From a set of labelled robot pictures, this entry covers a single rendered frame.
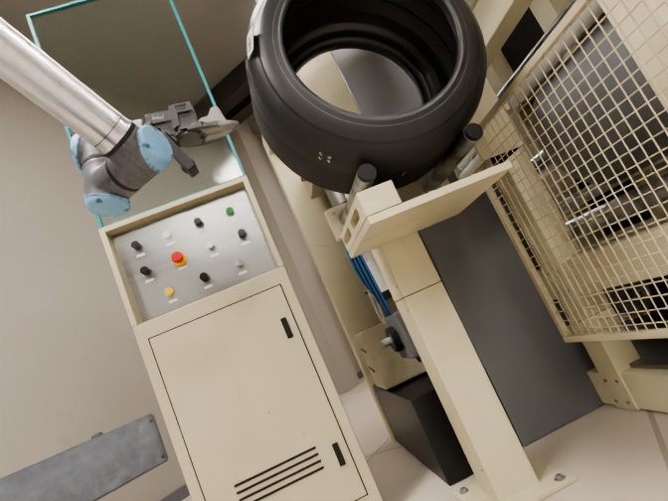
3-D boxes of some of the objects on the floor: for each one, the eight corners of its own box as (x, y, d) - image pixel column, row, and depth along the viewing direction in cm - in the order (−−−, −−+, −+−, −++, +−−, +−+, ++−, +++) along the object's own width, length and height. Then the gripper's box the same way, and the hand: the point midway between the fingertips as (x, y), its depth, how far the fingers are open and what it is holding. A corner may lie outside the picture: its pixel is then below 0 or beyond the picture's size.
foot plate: (454, 496, 140) (450, 489, 140) (526, 457, 144) (523, 450, 144) (490, 529, 114) (486, 520, 114) (578, 480, 118) (574, 472, 118)
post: (481, 493, 134) (192, -133, 178) (519, 473, 136) (225, -140, 180) (500, 508, 121) (184, -170, 165) (542, 485, 124) (219, -178, 167)
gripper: (139, 108, 104) (230, 89, 107) (151, 128, 113) (235, 109, 116) (147, 141, 103) (239, 121, 106) (159, 158, 112) (243, 139, 115)
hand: (234, 126), depth 110 cm, fingers closed
